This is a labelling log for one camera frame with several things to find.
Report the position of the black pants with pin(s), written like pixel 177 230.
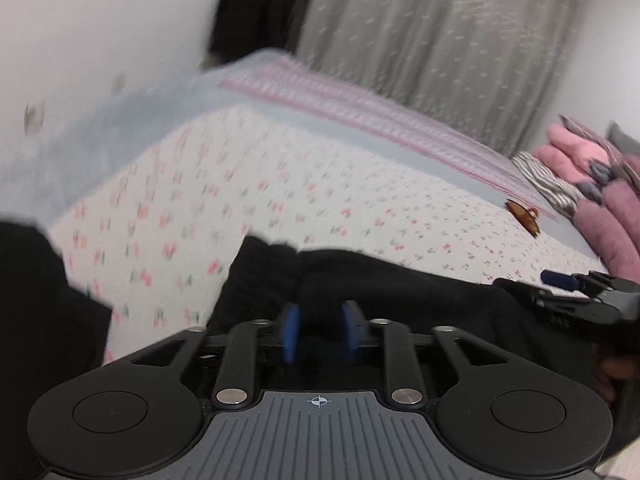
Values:
pixel 400 300

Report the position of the pink striped blanket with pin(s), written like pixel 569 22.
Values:
pixel 380 120

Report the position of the folded mauve quilt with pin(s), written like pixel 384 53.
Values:
pixel 612 220

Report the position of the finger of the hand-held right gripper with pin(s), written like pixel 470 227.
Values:
pixel 557 279
pixel 530 294

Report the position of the folded pink fleece clothes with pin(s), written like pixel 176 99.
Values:
pixel 570 152

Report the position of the grey-blue folded garment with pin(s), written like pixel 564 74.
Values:
pixel 597 177

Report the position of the grey striped cloth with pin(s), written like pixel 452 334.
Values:
pixel 547 182

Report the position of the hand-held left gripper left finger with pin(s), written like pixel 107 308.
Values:
pixel 289 332

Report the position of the dark cloth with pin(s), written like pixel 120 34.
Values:
pixel 47 305

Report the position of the brown hair claw clip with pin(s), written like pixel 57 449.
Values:
pixel 525 214

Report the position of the hanging dark clothes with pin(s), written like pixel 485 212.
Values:
pixel 255 10

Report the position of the light blue bed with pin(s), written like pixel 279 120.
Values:
pixel 150 105

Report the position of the grey star-print curtain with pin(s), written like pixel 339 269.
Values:
pixel 450 45

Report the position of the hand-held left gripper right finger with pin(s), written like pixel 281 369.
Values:
pixel 352 332

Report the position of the grey pillow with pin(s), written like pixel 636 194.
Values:
pixel 625 137

